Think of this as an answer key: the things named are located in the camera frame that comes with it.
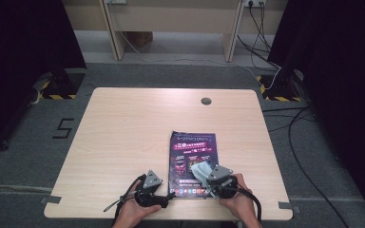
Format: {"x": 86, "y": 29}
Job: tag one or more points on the grey tape piece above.
{"x": 50, "y": 199}
{"x": 288, "y": 206}

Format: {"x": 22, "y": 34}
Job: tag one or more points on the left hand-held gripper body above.
{"x": 148, "y": 196}

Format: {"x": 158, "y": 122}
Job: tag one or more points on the black curtain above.
{"x": 19, "y": 47}
{"x": 342, "y": 63}

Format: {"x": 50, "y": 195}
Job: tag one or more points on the person's left hand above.
{"x": 131, "y": 213}

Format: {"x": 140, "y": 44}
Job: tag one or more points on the black stand base hazard tape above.
{"x": 280, "y": 87}
{"x": 61, "y": 87}

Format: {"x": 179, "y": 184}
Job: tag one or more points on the brown cardboard box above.
{"x": 141, "y": 38}

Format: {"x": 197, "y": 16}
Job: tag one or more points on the white wall socket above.
{"x": 116, "y": 1}
{"x": 255, "y": 2}

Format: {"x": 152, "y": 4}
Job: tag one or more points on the person's right hand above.
{"x": 240, "y": 205}

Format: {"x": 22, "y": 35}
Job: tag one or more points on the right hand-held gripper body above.
{"x": 226, "y": 186}

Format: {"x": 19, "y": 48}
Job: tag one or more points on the round grey table grommet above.
{"x": 206, "y": 101}

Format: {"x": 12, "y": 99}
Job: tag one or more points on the light blue cloth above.
{"x": 199, "y": 172}

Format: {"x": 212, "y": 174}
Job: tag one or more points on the blue illustrated magazine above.
{"x": 190, "y": 148}

